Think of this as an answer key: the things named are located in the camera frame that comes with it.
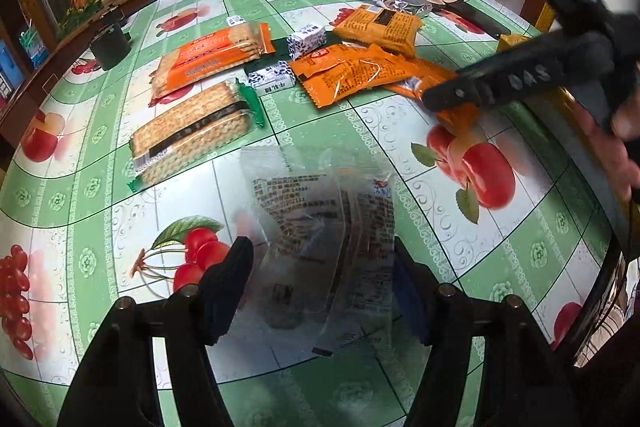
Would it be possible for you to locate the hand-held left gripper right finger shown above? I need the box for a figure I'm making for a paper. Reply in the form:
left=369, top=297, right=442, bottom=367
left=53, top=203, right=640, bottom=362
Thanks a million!
left=392, top=237, right=581, bottom=427

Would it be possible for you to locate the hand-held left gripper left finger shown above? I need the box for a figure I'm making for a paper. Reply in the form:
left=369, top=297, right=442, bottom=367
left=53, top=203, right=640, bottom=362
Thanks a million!
left=57, top=236, right=256, bottom=427

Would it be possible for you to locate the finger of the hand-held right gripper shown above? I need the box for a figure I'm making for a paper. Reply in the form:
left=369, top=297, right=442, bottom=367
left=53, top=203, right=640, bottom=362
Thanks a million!
left=420, top=72, right=490, bottom=114

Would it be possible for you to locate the orange snack packet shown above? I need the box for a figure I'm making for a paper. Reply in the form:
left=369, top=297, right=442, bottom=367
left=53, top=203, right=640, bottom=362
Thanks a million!
left=387, top=57, right=482, bottom=136
left=289, top=44, right=418, bottom=108

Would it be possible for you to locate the clear plastic snack packet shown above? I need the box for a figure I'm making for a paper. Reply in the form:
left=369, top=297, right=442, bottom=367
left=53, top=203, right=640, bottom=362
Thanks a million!
left=239, top=142, right=401, bottom=355

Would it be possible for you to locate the green cracker pack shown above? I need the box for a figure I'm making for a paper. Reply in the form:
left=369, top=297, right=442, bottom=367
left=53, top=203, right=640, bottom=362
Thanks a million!
left=125, top=78, right=268, bottom=194

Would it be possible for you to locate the dark green snack packet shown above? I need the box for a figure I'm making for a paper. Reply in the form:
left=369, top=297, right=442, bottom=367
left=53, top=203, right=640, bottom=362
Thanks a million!
left=272, top=41, right=301, bottom=72

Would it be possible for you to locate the orange cracker pack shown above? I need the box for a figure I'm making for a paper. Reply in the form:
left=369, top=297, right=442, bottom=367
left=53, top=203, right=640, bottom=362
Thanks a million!
left=150, top=23, right=277, bottom=100

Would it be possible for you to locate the person's right hand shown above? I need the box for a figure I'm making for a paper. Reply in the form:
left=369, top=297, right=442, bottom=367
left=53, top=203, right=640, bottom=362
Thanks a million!
left=574, top=104, right=640, bottom=204

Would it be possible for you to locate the orange packet with dark stripe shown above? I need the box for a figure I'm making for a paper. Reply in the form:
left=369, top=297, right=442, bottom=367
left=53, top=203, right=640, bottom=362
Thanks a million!
left=332, top=5, right=425, bottom=58

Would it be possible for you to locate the silver foil packet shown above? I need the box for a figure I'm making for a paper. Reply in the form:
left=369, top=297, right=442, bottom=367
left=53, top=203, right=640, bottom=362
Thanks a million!
left=364, top=0, right=433, bottom=18

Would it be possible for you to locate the black pot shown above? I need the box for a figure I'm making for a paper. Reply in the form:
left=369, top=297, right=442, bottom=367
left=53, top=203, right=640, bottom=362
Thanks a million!
left=89, top=7, right=133, bottom=72

